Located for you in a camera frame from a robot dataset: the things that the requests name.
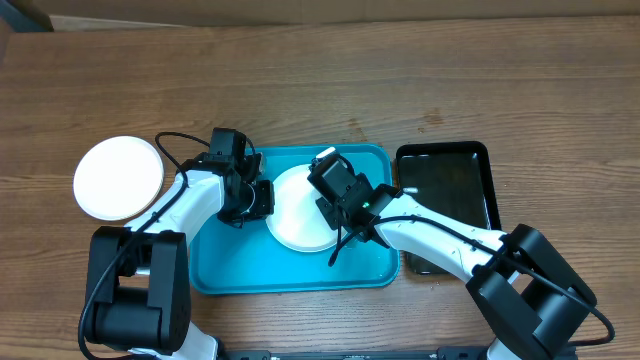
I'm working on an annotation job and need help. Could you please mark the white plate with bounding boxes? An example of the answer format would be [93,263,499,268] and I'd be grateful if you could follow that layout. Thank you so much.
[266,164,338,253]
[73,136,164,221]

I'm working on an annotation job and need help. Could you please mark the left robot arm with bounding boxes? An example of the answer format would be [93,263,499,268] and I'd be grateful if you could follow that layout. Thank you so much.
[78,151,274,359]

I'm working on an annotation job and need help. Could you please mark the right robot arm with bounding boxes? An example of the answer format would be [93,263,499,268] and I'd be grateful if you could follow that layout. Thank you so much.
[308,174,597,359]

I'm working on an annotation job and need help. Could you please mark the teal plastic tray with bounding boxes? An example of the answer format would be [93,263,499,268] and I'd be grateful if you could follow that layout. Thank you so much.
[189,143,401,295]

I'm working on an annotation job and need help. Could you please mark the black water tray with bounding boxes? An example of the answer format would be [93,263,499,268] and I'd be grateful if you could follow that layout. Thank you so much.
[395,140,503,276]

